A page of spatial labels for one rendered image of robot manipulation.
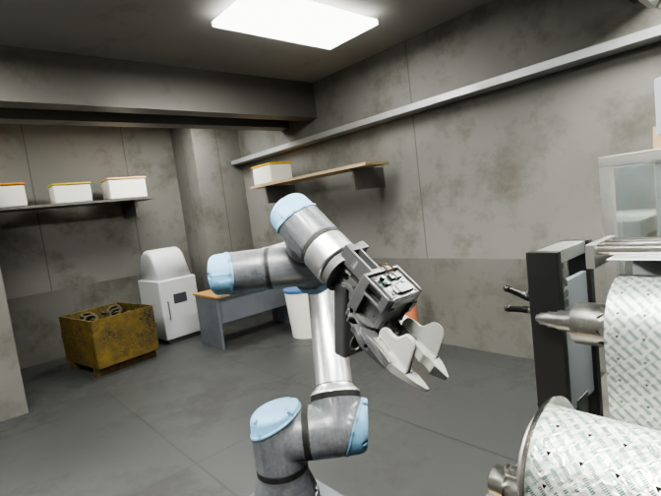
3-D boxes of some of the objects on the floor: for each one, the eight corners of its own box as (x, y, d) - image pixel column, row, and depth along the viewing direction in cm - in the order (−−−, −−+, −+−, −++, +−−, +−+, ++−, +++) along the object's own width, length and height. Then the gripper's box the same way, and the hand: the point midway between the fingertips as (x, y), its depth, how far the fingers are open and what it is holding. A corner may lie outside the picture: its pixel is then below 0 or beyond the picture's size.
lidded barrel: (336, 331, 553) (330, 283, 547) (306, 342, 520) (299, 292, 515) (311, 326, 591) (305, 281, 585) (281, 337, 558) (274, 289, 553)
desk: (300, 324, 608) (294, 277, 602) (222, 350, 530) (214, 296, 523) (274, 319, 654) (269, 276, 648) (200, 342, 575) (192, 293, 569)
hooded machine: (206, 334, 615) (192, 244, 604) (165, 346, 578) (150, 251, 566) (184, 328, 670) (171, 245, 658) (146, 339, 632) (131, 252, 621)
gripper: (324, 247, 60) (435, 367, 49) (379, 236, 67) (487, 339, 56) (305, 291, 64) (402, 411, 53) (358, 277, 72) (453, 380, 61)
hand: (427, 379), depth 57 cm, fingers open, 3 cm apart
